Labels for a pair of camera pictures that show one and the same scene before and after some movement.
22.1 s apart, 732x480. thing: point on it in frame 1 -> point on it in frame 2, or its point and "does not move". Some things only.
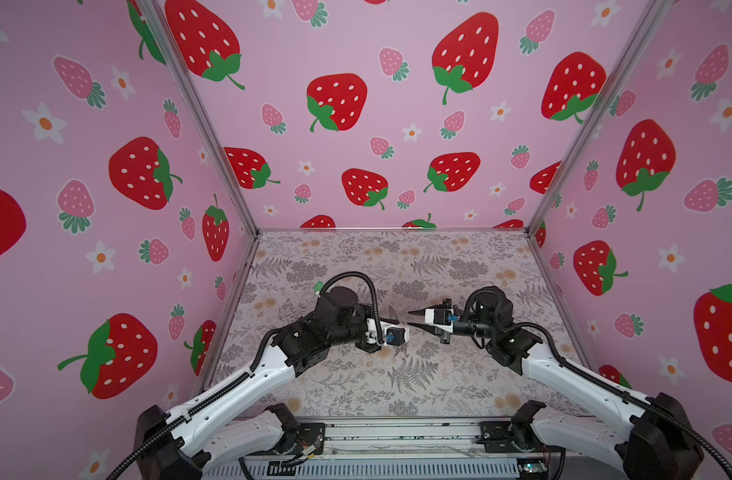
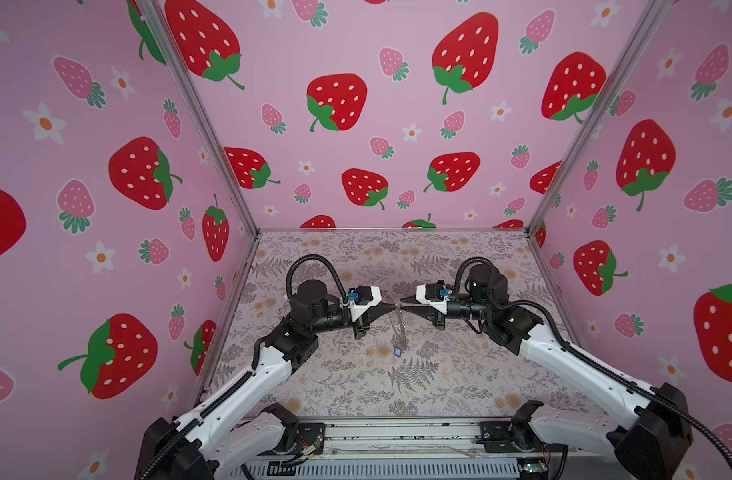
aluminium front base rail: (402, 437) does not move
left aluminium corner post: (157, 19) does not move
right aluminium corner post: (650, 18) does not move
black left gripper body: (362, 343) -> (358, 330)
